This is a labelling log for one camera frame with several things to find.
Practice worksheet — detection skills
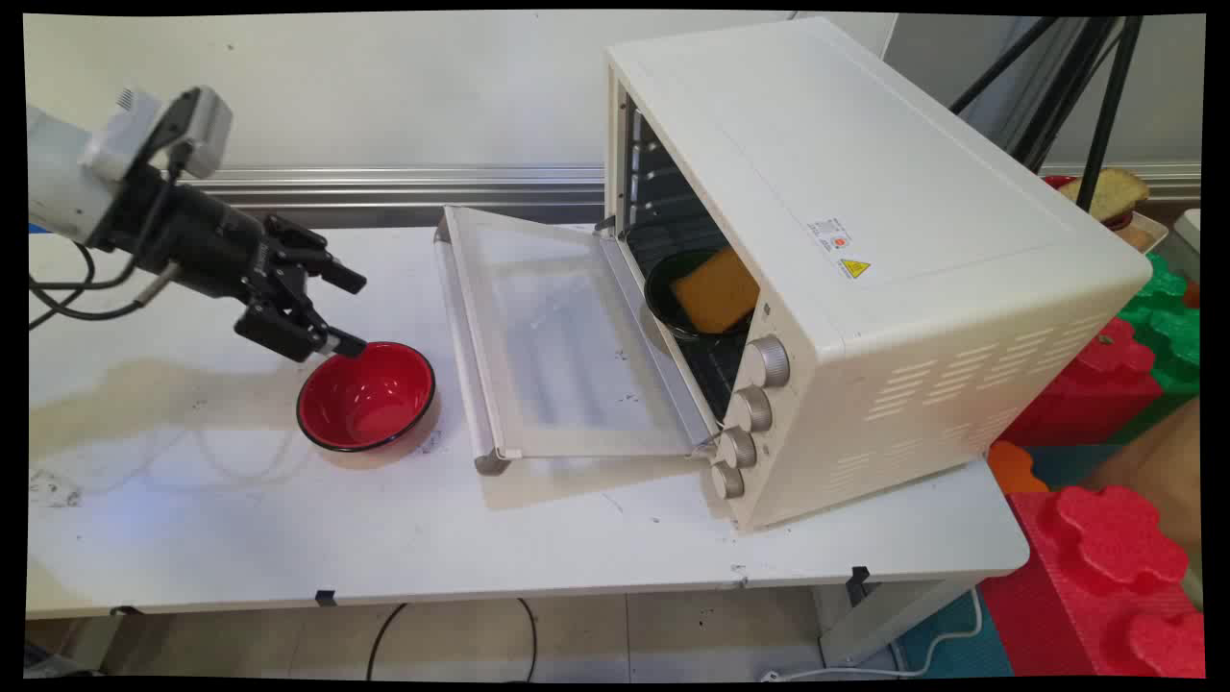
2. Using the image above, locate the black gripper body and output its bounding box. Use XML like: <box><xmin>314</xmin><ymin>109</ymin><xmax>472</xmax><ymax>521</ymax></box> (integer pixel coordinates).
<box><xmin>95</xmin><ymin>166</ymin><xmax>293</xmax><ymax>307</ymax></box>

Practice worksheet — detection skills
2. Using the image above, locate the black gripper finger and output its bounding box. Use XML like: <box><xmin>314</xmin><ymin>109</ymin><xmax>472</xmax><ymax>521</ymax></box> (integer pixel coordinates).
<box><xmin>234</xmin><ymin>275</ymin><xmax>369</xmax><ymax>363</ymax></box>
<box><xmin>265</xmin><ymin>213</ymin><xmax>368</xmax><ymax>295</ymax></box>

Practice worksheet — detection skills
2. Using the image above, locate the red bowl with black rim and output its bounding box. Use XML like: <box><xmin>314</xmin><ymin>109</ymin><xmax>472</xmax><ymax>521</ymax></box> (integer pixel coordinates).
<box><xmin>295</xmin><ymin>341</ymin><xmax>436</xmax><ymax>454</ymax></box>

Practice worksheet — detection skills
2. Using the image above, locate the glass oven door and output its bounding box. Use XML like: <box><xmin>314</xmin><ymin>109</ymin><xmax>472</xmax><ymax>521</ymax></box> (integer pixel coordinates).
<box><xmin>433</xmin><ymin>205</ymin><xmax>720</xmax><ymax>477</ymax></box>

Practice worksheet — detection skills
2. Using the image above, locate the orange sponge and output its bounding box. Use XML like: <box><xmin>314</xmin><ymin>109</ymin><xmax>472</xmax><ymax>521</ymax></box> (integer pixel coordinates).
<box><xmin>671</xmin><ymin>248</ymin><xmax>762</xmax><ymax>334</ymax></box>

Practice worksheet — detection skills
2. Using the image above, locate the cream toaster oven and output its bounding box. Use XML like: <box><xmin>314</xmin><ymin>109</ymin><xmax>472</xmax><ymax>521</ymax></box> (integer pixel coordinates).
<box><xmin>603</xmin><ymin>16</ymin><xmax>1154</xmax><ymax>531</ymax></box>

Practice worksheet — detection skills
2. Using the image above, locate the orange foam block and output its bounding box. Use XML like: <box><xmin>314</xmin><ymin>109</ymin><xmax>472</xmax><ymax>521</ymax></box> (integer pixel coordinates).
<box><xmin>987</xmin><ymin>440</ymin><xmax>1050</xmax><ymax>495</ymax></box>

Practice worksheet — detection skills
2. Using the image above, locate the red foam block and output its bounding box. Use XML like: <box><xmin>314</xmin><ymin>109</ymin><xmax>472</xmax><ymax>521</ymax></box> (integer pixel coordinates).
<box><xmin>978</xmin><ymin>484</ymin><xmax>1206</xmax><ymax>679</ymax></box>
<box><xmin>996</xmin><ymin>318</ymin><xmax>1164</xmax><ymax>448</ymax></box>

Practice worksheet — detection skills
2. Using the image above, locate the slice of bread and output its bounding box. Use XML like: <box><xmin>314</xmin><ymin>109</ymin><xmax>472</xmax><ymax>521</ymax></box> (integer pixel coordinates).
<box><xmin>1058</xmin><ymin>167</ymin><xmax>1150</xmax><ymax>226</ymax></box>

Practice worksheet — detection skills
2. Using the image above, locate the white tray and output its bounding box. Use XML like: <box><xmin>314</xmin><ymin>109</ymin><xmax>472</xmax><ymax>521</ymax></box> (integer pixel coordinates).
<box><xmin>1115</xmin><ymin>211</ymin><xmax>1170</xmax><ymax>256</ymax></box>

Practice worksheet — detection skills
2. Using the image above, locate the green foam block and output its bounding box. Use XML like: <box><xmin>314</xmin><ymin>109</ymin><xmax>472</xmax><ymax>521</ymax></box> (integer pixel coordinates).
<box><xmin>1105</xmin><ymin>254</ymin><xmax>1202</xmax><ymax>445</ymax></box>

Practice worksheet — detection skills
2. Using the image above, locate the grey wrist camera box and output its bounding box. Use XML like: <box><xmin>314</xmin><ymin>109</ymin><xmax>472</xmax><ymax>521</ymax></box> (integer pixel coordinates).
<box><xmin>81</xmin><ymin>86</ymin><xmax>234</xmax><ymax>183</ymax></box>

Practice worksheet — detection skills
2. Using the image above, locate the black floor cable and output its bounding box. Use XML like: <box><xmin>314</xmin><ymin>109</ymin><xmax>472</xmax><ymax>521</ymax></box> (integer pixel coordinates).
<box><xmin>365</xmin><ymin>598</ymin><xmax>539</xmax><ymax>683</ymax></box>

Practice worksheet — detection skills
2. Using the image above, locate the white floor cable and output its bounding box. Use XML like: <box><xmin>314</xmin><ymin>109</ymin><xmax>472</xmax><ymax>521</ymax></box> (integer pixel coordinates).
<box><xmin>764</xmin><ymin>586</ymin><xmax>986</xmax><ymax>681</ymax></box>

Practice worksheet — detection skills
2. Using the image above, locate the black camera tripod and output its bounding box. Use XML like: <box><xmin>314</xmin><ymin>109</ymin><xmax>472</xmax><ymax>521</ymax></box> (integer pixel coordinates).
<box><xmin>947</xmin><ymin>16</ymin><xmax>1144</xmax><ymax>212</ymax></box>

